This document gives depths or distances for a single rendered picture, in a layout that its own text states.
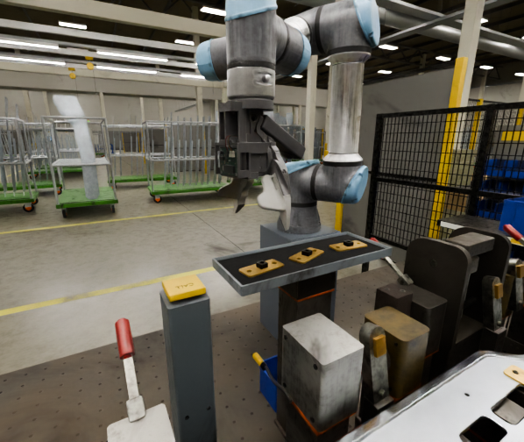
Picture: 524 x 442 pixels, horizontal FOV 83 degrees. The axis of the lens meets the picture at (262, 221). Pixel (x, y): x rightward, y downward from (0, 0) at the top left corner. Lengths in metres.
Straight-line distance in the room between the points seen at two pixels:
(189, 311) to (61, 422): 0.60
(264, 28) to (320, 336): 0.45
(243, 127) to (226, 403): 0.74
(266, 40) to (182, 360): 0.51
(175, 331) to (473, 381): 0.51
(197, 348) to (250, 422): 0.40
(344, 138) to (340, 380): 0.63
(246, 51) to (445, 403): 0.61
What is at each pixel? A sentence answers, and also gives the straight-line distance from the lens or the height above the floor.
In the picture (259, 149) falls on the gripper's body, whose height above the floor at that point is 1.38.
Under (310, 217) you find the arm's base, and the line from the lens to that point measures 0.97.
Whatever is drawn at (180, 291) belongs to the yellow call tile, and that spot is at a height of 1.16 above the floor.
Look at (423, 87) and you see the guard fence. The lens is 3.17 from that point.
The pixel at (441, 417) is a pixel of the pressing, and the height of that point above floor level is 1.00.
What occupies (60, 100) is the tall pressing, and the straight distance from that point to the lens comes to 6.66.
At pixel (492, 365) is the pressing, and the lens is 0.73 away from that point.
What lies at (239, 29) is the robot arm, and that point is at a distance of 0.50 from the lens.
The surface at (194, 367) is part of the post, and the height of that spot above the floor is 1.02.
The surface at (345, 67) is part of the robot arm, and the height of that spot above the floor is 1.58.
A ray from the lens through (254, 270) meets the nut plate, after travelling 0.56.
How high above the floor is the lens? 1.40
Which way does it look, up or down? 15 degrees down
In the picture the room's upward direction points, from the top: straight up
